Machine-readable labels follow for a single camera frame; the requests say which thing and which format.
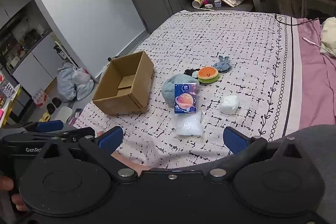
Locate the orange burger plush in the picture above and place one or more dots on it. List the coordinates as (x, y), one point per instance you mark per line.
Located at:
(207, 73)

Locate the grey cabinet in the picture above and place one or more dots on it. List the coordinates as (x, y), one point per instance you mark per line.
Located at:
(23, 56)

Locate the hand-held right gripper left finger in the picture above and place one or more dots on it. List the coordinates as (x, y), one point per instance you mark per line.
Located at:
(110, 139)

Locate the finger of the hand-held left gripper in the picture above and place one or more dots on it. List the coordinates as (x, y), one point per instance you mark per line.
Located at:
(50, 125)
(78, 132)

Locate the yellow slippers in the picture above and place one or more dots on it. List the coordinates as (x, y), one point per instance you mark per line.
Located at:
(44, 117)

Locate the round snack tube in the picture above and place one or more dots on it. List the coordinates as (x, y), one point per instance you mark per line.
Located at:
(198, 2)

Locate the white soft ball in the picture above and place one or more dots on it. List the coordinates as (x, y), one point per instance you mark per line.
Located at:
(228, 104)

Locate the white black-patterned blanket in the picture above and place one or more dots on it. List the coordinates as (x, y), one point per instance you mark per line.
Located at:
(210, 43)

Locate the brown cardboard box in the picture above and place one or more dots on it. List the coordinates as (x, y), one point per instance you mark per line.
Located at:
(118, 106)

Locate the pack of water bottles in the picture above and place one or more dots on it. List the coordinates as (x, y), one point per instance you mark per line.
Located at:
(40, 98)

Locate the person's left hand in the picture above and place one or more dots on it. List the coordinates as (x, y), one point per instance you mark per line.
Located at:
(6, 184)

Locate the pink bed sheet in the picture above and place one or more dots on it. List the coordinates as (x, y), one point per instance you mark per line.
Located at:
(315, 82)

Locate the round grey-blue plush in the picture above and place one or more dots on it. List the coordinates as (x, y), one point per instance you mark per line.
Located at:
(168, 90)

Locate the small purple container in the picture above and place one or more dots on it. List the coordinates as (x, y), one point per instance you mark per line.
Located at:
(217, 3)

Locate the clear bag of white filling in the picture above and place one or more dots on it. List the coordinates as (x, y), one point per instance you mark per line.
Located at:
(189, 125)

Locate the person's grey clothing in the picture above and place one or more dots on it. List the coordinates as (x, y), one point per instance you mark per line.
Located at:
(320, 150)

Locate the large grey plastic bag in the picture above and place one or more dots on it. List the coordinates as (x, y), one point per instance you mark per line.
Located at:
(65, 81)

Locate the blue planet-print tissue packet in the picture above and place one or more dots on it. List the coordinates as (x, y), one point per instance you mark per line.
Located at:
(185, 98)

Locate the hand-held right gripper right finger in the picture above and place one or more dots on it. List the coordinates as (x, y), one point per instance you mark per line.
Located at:
(233, 140)

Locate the black shoe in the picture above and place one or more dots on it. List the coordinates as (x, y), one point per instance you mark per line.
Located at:
(56, 101)
(50, 108)

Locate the blue bunny plush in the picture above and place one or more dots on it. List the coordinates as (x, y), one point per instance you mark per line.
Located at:
(222, 65)

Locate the white plastic bag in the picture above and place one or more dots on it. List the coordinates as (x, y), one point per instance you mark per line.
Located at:
(84, 83)

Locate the black and white plush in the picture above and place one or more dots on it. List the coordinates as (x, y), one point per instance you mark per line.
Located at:
(189, 72)

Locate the cream pillow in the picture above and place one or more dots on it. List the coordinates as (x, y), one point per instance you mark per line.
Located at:
(328, 35)

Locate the small white box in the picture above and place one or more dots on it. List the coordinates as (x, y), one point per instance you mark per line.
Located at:
(209, 6)

